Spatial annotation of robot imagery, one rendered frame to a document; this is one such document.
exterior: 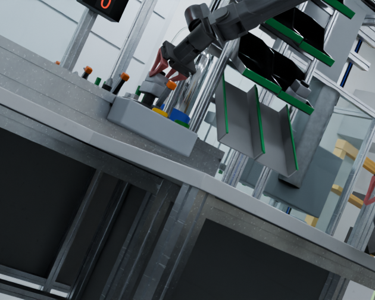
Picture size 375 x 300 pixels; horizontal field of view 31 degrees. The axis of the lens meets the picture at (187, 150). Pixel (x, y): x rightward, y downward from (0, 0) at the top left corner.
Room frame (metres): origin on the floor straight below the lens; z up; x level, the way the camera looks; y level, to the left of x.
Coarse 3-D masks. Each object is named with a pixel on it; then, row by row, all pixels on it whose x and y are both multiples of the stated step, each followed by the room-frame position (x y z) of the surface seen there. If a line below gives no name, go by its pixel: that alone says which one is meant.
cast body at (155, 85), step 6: (162, 72) 1.80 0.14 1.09; (150, 78) 1.80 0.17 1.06; (156, 78) 1.79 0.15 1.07; (162, 78) 1.80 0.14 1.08; (144, 84) 1.81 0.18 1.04; (150, 84) 1.79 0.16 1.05; (156, 84) 1.78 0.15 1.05; (162, 84) 1.80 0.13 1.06; (144, 90) 1.80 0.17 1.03; (150, 90) 1.78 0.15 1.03; (156, 90) 1.78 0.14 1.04; (162, 90) 1.79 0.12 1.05; (156, 96) 1.80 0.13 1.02
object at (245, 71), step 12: (252, 36) 2.12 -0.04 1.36; (240, 48) 2.13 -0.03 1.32; (252, 48) 2.14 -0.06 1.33; (264, 48) 2.09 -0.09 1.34; (240, 60) 1.91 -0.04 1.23; (252, 60) 2.13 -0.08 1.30; (264, 60) 2.06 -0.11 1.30; (240, 72) 1.89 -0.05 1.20; (252, 72) 1.88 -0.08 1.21; (264, 72) 2.03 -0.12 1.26; (264, 84) 1.90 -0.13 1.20; (276, 84) 1.95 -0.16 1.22
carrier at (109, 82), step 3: (96, 78) 2.05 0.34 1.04; (99, 78) 2.04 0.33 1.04; (111, 78) 2.02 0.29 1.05; (96, 81) 2.04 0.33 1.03; (99, 81) 2.05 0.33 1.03; (105, 81) 2.06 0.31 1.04; (108, 81) 2.01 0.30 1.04; (111, 81) 2.01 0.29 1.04; (96, 84) 2.04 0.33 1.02; (105, 84) 2.01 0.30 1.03; (108, 84) 2.01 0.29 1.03; (111, 84) 2.02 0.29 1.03; (102, 87) 2.01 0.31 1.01; (105, 87) 2.01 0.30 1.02; (108, 87) 2.01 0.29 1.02; (111, 87) 2.03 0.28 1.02; (108, 90) 2.01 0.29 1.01; (117, 93) 2.07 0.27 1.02
